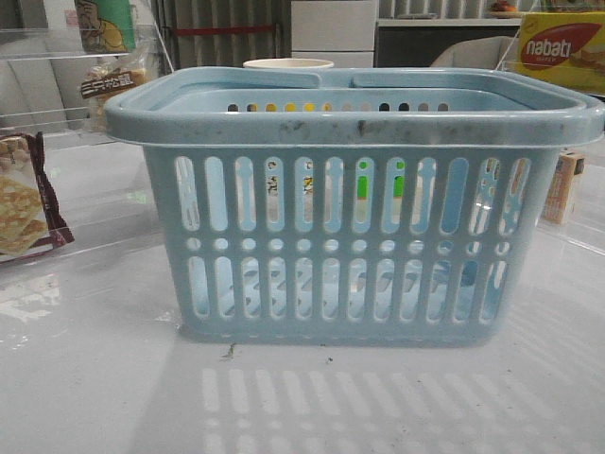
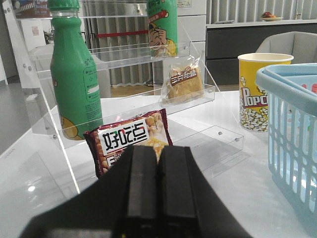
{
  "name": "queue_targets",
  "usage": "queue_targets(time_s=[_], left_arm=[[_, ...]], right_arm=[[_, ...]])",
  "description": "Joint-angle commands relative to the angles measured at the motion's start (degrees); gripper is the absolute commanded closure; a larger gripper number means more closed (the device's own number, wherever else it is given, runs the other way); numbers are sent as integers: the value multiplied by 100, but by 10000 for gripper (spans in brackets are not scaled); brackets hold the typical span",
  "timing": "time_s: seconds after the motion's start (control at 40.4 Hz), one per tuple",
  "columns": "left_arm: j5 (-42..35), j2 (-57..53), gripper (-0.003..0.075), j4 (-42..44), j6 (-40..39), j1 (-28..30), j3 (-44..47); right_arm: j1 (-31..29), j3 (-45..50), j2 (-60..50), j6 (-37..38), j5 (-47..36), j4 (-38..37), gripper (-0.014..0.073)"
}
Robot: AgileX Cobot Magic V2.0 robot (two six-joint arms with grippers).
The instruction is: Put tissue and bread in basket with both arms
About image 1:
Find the green yellow snack package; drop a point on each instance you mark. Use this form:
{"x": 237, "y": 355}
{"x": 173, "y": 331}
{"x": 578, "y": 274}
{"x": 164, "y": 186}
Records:
{"x": 105, "y": 26}

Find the orange snack box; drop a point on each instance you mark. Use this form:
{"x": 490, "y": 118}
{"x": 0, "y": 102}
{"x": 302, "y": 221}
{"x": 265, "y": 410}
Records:
{"x": 561, "y": 196}

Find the yellow nabati wafer box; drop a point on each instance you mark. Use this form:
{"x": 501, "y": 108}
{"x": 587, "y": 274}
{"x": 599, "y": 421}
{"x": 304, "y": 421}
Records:
{"x": 565, "y": 49}

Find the white paper cup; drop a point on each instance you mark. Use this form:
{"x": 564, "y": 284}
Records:
{"x": 288, "y": 64}

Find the light blue plastic basket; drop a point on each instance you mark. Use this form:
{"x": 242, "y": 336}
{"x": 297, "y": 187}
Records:
{"x": 384, "y": 206}

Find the white cabinet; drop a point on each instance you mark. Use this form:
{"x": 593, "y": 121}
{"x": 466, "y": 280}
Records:
{"x": 342, "y": 32}

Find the beige armchair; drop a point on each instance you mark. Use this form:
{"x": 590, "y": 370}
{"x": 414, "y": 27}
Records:
{"x": 484, "y": 53}

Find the brown cracker snack bag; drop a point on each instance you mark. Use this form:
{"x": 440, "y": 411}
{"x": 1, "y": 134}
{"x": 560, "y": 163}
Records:
{"x": 31, "y": 221}

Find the packaged bread clear bag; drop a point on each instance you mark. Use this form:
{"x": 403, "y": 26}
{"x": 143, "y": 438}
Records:
{"x": 113, "y": 78}

